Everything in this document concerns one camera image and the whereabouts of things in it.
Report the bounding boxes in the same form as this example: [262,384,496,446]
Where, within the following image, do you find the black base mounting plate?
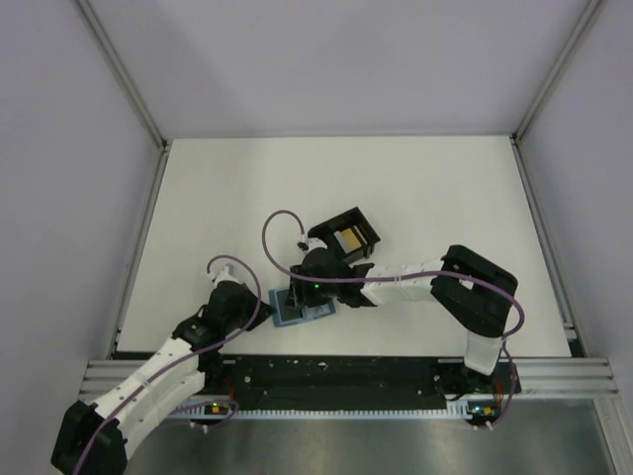
[193,354,521,412]

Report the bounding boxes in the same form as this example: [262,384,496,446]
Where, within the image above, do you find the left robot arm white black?
[50,280,275,474]

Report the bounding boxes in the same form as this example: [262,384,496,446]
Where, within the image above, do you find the white slotted cable duct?
[168,401,473,422]

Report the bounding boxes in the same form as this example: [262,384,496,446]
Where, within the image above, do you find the right aluminium frame post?
[511,0,607,144]

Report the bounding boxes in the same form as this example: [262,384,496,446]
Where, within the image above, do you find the blue leather card holder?
[268,288,336,328]

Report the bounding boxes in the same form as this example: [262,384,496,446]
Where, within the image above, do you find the aluminium front rail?
[79,357,619,401]

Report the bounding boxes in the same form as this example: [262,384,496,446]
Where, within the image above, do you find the left aluminium frame post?
[72,0,168,150]

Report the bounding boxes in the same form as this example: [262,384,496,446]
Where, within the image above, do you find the black card tray box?
[308,207,381,264]

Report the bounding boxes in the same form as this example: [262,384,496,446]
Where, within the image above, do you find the aluminium frame post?
[511,0,607,144]
[72,0,168,150]

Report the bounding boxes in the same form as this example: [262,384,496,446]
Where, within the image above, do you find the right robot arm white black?
[290,244,518,392]

